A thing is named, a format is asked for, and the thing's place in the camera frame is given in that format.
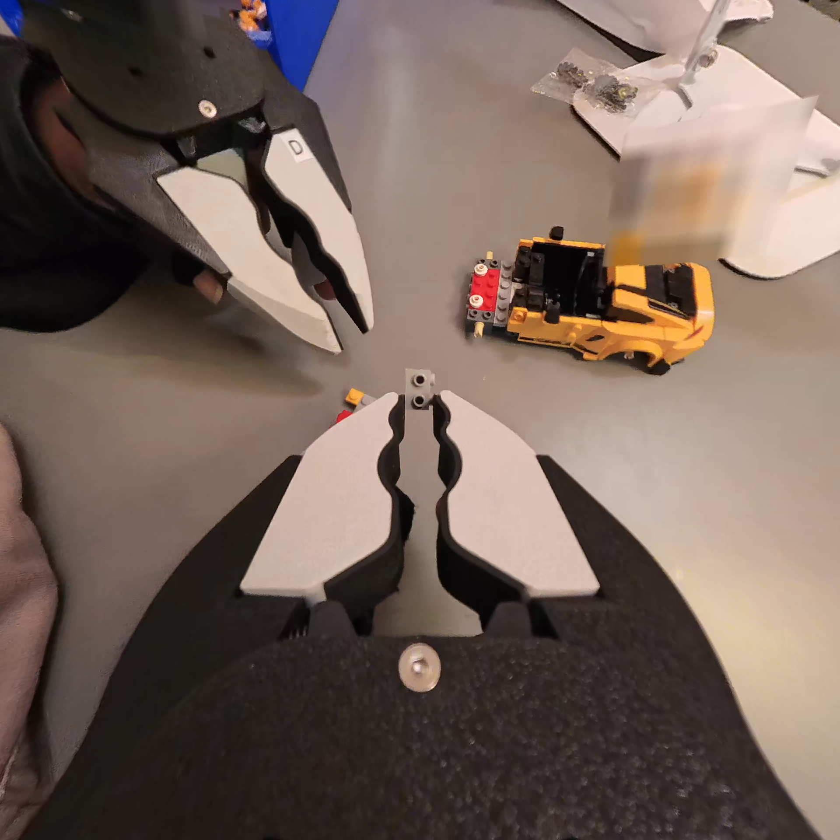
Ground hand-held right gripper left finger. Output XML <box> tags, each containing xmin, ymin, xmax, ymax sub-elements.
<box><xmin>238</xmin><ymin>391</ymin><xmax>417</xmax><ymax>637</ymax></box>

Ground person's left forearm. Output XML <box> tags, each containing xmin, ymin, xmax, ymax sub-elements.
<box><xmin>0</xmin><ymin>36</ymin><xmax>173</xmax><ymax>333</ymax></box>

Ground white book stand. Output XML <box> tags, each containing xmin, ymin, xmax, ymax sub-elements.
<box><xmin>571</xmin><ymin>0</ymin><xmax>840</xmax><ymax>281</ymax></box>

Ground blue plastic bin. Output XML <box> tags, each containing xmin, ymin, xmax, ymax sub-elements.
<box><xmin>230</xmin><ymin>0</ymin><xmax>340</xmax><ymax>93</ymax></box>

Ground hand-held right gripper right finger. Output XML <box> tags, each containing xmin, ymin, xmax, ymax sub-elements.
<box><xmin>433</xmin><ymin>390</ymin><xmax>601</xmax><ymax>637</ymax></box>

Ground person's pink garment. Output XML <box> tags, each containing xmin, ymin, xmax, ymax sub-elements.
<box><xmin>0</xmin><ymin>423</ymin><xmax>61</xmax><ymax>840</ymax></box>

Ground clear plastic bag dark pieces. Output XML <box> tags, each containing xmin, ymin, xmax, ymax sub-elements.
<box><xmin>530</xmin><ymin>47</ymin><xmax>642</xmax><ymax>119</ymax></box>

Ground white paper bag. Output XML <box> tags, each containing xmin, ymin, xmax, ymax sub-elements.
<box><xmin>556</xmin><ymin>0</ymin><xmax>777</xmax><ymax>55</ymax></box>

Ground light grey lego bracket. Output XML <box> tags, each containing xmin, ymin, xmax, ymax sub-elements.
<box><xmin>404</xmin><ymin>368</ymin><xmax>438</xmax><ymax>412</ymax></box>

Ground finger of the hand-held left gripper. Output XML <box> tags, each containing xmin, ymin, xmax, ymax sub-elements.
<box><xmin>261</xmin><ymin>130</ymin><xmax>375</xmax><ymax>335</ymax></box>
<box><xmin>156</xmin><ymin>166</ymin><xmax>345</xmax><ymax>356</ymax></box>

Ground grey lego plate orange ends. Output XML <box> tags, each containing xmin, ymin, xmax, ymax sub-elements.
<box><xmin>336</xmin><ymin>387</ymin><xmax>379</xmax><ymax>427</ymax></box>

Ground yellow lego car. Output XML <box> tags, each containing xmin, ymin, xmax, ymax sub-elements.
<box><xmin>465</xmin><ymin>225</ymin><xmax>716</xmax><ymax>377</ymax></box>

